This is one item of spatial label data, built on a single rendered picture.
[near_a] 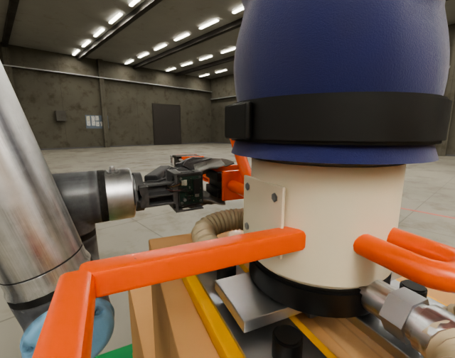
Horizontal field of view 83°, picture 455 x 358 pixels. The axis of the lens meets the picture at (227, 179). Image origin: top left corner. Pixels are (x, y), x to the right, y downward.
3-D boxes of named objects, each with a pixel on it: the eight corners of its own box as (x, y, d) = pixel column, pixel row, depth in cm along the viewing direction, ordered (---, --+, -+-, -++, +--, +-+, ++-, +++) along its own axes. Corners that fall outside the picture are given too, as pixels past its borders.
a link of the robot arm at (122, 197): (108, 212, 49) (102, 163, 48) (134, 209, 52) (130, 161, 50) (110, 228, 42) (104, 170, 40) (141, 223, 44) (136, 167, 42)
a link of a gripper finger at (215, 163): (244, 166, 52) (204, 183, 49) (231, 163, 58) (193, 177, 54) (240, 151, 51) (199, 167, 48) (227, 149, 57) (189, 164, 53)
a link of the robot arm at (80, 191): (29, 228, 44) (19, 171, 42) (109, 216, 50) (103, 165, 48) (13, 250, 36) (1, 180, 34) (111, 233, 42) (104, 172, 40)
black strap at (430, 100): (495, 143, 25) (504, 100, 24) (313, 148, 16) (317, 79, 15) (323, 137, 45) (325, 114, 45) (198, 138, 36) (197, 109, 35)
